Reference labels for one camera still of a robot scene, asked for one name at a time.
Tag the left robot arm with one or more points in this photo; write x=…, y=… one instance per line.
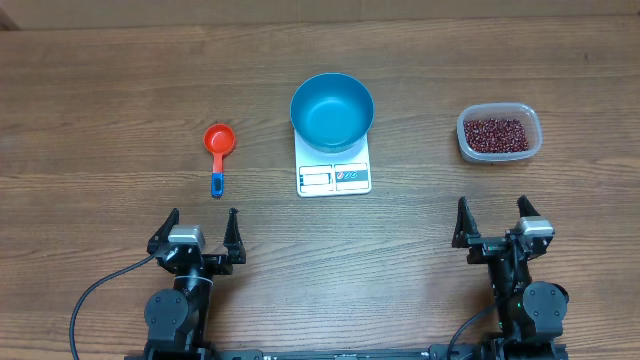
x=177, y=317

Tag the blue plastic bowl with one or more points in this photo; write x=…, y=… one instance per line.
x=332, y=111

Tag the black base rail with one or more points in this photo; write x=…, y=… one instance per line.
x=434, y=352

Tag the clear plastic container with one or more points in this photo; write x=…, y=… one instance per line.
x=522, y=112

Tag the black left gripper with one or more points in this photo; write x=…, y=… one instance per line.
x=236, y=253

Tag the white digital kitchen scale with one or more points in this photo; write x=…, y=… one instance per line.
x=321, y=174

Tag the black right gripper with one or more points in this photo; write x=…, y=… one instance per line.
x=484, y=246

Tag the red adzuki beans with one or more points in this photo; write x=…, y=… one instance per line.
x=496, y=135

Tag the red scoop with blue handle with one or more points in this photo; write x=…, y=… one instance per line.
x=220, y=140

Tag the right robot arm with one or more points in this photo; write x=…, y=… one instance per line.
x=530, y=313

